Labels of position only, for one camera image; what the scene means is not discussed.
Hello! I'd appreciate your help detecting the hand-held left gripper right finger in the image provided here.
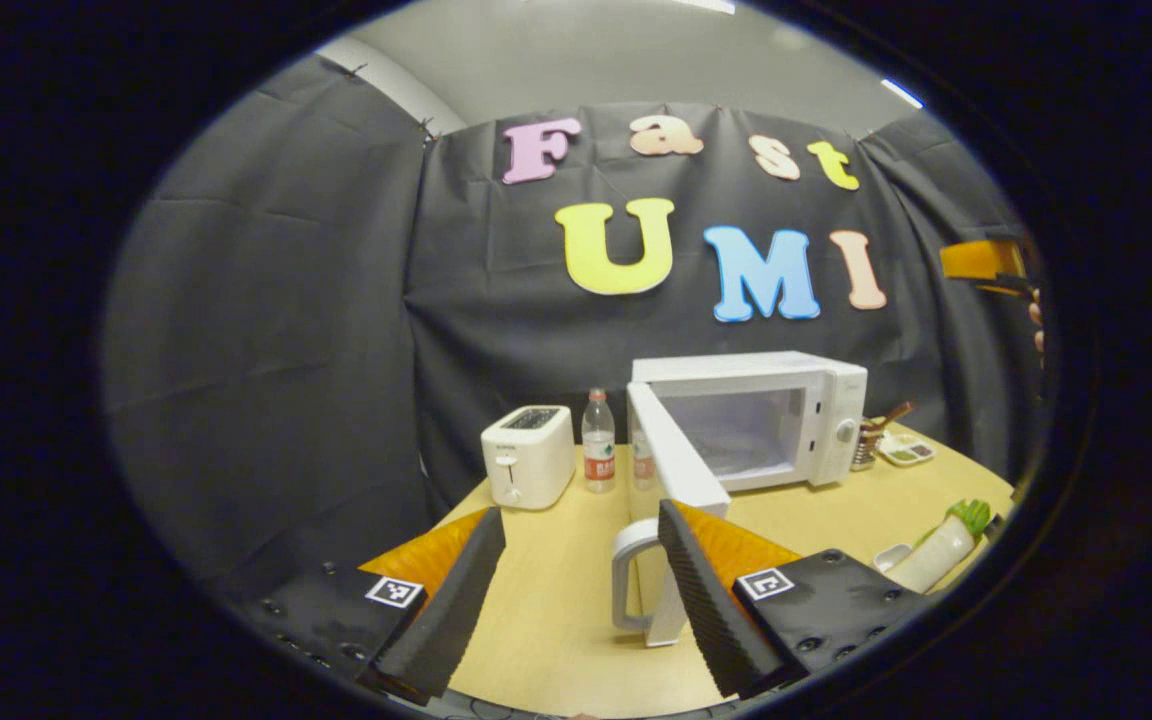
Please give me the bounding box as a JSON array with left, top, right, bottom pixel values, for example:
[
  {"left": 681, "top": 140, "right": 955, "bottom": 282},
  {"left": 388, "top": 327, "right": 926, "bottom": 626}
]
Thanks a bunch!
[{"left": 658, "top": 498, "right": 927, "bottom": 699}]

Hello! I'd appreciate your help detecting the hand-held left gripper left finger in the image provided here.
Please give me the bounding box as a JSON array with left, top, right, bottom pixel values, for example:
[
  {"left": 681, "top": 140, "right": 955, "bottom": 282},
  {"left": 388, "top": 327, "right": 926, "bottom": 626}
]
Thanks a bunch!
[{"left": 236, "top": 507, "right": 507, "bottom": 701}]

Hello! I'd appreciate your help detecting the white microwave oven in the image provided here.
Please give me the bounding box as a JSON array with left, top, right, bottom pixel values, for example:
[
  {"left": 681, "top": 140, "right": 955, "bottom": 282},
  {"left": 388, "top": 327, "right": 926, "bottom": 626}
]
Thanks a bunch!
[{"left": 611, "top": 350, "right": 869, "bottom": 648}]

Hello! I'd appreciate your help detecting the lettuce sandwich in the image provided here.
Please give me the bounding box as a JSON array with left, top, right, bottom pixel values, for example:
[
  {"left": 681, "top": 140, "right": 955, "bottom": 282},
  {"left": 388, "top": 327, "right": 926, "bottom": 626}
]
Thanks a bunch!
[{"left": 886, "top": 498, "right": 993, "bottom": 594}]

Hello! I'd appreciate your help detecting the clear plastic water bottle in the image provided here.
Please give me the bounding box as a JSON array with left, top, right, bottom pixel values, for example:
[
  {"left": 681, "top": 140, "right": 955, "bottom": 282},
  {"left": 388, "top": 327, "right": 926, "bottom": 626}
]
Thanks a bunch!
[
  {"left": 581, "top": 388, "right": 617, "bottom": 494},
  {"left": 631, "top": 425, "right": 657, "bottom": 493}
]

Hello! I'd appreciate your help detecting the white toaster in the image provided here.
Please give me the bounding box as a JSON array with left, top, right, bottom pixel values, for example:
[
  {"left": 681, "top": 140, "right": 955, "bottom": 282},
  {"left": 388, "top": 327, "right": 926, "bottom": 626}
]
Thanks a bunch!
[{"left": 480, "top": 405, "right": 577, "bottom": 511}]

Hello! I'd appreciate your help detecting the white divided dish of beans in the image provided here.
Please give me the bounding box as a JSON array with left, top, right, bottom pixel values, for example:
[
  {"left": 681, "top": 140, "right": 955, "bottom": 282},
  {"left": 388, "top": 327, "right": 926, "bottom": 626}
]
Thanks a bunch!
[{"left": 876, "top": 430, "right": 937, "bottom": 468}]

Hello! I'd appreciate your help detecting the black backdrop cloth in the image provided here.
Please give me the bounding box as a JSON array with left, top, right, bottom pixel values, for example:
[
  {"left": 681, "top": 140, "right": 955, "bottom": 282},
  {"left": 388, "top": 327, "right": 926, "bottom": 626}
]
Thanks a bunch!
[{"left": 101, "top": 55, "right": 1052, "bottom": 601}]

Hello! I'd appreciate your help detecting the metal wire utensil basket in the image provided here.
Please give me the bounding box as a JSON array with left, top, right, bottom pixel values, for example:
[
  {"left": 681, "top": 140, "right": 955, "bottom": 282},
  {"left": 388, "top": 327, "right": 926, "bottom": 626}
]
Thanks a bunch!
[{"left": 851, "top": 418, "right": 887, "bottom": 473}]

